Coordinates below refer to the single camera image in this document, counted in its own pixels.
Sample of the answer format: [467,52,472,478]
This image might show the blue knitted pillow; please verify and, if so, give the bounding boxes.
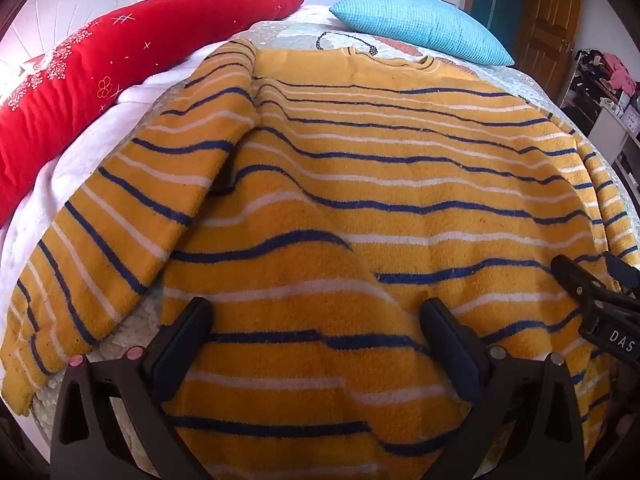
[330,0,515,67]

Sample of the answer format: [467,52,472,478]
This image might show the yellow striped sweater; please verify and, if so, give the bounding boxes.
[0,37,640,480]

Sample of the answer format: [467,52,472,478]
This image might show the white fleece blanket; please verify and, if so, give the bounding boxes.
[0,42,217,313]

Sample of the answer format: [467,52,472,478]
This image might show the white headboard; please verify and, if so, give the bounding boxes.
[0,0,139,63]

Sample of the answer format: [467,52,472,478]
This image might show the cluttered shoe rack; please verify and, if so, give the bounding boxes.
[559,47,621,133]

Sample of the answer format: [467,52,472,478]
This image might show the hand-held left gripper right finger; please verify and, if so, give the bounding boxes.
[419,297,586,480]

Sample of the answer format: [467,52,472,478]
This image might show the long red pillow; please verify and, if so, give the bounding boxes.
[0,0,309,227]

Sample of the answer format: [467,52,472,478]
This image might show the white shelf desk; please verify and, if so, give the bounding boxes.
[590,95,640,196]

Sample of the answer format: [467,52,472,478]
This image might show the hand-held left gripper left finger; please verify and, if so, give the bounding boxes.
[50,296,214,480]

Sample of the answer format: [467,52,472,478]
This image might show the pink clothes pile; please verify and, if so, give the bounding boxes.
[601,52,637,95]

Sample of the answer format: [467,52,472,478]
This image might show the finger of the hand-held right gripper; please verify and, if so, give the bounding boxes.
[551,254,612,311]
[602,251,640,297]

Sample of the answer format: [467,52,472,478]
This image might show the wooden door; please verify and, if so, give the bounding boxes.
[510,0,587,107]

